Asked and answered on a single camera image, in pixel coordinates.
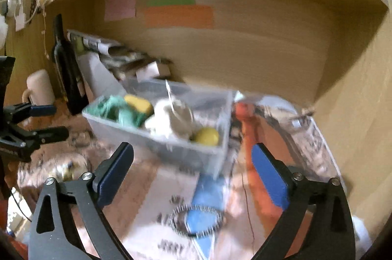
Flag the green knitted cloth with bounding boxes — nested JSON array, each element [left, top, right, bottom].
[[86, 95, 152, 128]]

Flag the yellow green sponge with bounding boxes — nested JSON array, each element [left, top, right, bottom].
[[123, 94, 153, 116]]

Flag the white cloth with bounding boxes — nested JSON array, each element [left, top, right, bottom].
[[144, 80, 195, 140]]

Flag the yellow white plush ball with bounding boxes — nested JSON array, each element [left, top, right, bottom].
[[193, 127, 220, 147]]

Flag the beige ceramic mug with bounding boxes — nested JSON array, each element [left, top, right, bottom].
[[22, 69, 55, 106]]

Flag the floral yellow scrunchie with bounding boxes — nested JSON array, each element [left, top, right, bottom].
[[48, 161, 85, 182]]

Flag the dark wine bottle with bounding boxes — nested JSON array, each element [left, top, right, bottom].
[[52, 14, 88, 116]]

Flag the stack of newspapers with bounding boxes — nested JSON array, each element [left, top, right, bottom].
[[67, 29, 172, 82]]

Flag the vintage print table cover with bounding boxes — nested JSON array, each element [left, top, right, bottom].
[[12, 94, 347, 260]]

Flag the blue rhinestone-framed accessory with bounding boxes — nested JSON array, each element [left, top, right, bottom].
[[167, 174, 229, 259]]

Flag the clear plastic storage bin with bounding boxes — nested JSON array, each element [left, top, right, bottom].
[[82, 78, 234, 177]]

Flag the pink sticky note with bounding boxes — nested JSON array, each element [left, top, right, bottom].
[[104, 0, 136, 22]]

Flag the green sticky note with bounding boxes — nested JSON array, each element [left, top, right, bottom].
[[146, 0, 196, 7]]

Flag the orange sticky note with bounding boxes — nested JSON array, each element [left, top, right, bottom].
[[143, 5, 214, 29]]

